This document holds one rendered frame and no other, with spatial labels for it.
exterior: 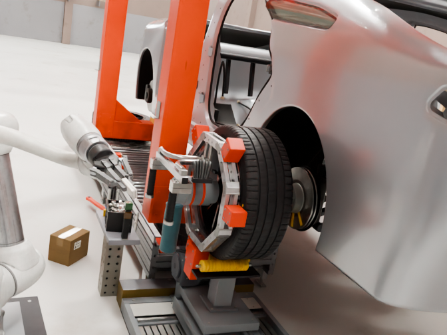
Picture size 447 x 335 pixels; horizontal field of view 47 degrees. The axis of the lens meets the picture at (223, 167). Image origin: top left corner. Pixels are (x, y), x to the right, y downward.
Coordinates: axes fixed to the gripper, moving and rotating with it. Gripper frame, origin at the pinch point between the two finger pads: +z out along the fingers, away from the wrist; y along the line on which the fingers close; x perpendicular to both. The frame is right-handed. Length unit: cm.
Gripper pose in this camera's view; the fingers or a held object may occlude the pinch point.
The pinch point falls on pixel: (129, 188)
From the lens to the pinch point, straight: 154.1
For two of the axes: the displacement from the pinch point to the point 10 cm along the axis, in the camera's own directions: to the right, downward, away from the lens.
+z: 6.0, 5.2, -6.1
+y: 8.0, -3.2, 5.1
